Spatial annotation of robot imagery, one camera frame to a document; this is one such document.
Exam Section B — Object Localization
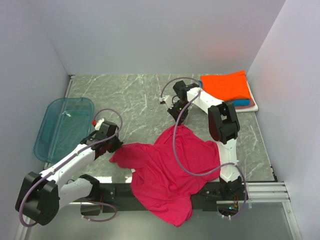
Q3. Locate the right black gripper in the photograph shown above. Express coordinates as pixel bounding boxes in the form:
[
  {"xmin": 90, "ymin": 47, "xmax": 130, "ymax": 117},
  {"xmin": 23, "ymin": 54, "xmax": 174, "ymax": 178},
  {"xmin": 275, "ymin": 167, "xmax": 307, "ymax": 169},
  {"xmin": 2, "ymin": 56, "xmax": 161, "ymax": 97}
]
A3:
[{"xmin": 167, "ymin": 101, "xmax": 191, "ymax": 126}]

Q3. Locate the pink t-shirt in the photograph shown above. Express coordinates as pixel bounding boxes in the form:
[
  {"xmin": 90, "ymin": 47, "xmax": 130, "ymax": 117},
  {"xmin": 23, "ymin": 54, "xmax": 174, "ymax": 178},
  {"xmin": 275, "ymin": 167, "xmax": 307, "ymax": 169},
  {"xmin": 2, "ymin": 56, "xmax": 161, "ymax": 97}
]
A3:
[{"xmin": 109, "ymin": 125, "xmax": 220, "ymax": 227}]

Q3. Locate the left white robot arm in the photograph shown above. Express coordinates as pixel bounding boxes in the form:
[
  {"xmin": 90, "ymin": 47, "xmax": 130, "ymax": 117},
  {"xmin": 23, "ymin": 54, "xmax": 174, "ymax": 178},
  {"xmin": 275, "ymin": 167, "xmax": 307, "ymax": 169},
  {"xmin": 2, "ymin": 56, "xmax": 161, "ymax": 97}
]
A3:
[{"xmin": 15, "ymin": 118, "xmax": 123, "ymax": 228}]

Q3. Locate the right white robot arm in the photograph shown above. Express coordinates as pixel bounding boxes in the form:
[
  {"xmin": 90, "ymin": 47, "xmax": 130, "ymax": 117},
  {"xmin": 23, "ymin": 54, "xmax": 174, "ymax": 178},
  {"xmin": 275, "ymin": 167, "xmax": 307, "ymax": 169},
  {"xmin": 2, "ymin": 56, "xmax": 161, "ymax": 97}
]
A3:
[{"xmin": 159, "ymin": 77, "xmax": 248, "ymax": 201}]

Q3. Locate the teal transparent plastic bin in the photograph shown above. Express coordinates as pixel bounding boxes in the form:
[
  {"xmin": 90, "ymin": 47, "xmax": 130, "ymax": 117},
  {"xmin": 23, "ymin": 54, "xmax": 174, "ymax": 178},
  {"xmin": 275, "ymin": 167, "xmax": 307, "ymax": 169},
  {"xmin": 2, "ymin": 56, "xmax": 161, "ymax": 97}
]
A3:
[{"xmin": 33, "ymin": 97, "xmax": 95, "ymax": 164}]

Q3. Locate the folded orange t-shirt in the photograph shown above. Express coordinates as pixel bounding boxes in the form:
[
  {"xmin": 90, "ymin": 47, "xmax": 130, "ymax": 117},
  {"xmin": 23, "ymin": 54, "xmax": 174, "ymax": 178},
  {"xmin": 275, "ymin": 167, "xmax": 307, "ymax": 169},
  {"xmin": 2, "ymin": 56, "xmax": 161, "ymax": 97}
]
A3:
[{"xmin": 200, "ymin": 70, "xmax": 251, "ymax": 101}]

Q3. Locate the folded blue t-shirt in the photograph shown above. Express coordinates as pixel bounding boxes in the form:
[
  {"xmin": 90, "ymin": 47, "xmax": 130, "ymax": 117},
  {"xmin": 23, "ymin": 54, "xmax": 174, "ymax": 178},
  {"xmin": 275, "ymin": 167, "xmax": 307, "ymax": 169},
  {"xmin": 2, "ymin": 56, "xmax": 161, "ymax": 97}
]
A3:
[{"xmin": 197, "ymin": 79, "xmax": 251, "ymax": 108}]

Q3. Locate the folded mauve t-shirt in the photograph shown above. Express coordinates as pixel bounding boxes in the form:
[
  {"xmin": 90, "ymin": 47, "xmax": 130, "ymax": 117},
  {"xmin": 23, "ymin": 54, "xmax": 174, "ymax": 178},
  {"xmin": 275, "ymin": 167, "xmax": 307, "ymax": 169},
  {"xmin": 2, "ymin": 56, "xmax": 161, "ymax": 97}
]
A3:
[{"xmin": 234, "ymin": 98, "xmax": 256, "ymax": 111}]

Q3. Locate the folded white t-shirt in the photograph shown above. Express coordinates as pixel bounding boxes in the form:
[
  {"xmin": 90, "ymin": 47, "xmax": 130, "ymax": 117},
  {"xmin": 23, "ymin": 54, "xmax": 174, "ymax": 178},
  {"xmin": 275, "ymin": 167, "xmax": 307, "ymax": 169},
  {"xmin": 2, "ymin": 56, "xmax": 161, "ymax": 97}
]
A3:
[{"xmin": 235, "ymin": 82, "xmax": 259, "ymax": 113}]

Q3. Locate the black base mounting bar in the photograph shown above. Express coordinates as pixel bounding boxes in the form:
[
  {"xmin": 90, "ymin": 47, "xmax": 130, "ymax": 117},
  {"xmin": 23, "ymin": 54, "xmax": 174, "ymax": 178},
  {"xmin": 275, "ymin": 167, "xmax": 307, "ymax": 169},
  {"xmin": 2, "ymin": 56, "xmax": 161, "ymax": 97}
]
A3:
[{"xmin": 86, "ymin": 176, "xmax": 248, "ymax": 215}]

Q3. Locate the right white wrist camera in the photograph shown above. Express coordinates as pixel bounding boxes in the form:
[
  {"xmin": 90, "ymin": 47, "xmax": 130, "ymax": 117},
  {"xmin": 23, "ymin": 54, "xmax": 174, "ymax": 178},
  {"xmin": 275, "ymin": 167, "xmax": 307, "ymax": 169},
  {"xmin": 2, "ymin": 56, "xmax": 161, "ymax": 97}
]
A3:
[{"xmin": 159, "ymin": 95, "xmax": 174, "ymax": 107}]

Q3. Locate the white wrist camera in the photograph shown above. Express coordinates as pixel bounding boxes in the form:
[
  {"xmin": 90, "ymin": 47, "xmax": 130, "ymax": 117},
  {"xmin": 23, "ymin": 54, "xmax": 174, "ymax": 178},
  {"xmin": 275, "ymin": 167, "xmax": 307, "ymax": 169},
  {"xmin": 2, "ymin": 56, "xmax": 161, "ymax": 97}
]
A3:
[
  {"xmin": 91, "ymin": 118, "xmax": 105, "ymax": 131},
  {"xmin": 159, "ymin": 95, "xmax": 174, "ymax": 107}
]

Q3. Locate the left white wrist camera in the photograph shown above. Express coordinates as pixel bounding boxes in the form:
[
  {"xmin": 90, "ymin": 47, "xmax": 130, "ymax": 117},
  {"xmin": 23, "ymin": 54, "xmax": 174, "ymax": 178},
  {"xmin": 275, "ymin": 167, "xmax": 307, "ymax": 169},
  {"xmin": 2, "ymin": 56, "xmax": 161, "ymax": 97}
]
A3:
[{"xmin": 91, "ymin": 118, "xmax": 105, "ymax": 131}]

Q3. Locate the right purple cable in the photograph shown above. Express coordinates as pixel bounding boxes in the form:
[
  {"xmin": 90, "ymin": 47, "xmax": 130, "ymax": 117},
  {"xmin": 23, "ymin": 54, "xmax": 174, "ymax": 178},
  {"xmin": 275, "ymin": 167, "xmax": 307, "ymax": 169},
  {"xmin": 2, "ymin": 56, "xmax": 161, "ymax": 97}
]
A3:
[{"xmin": 159, "ymin": 76, "xmax": 250, "ymax": 222}]

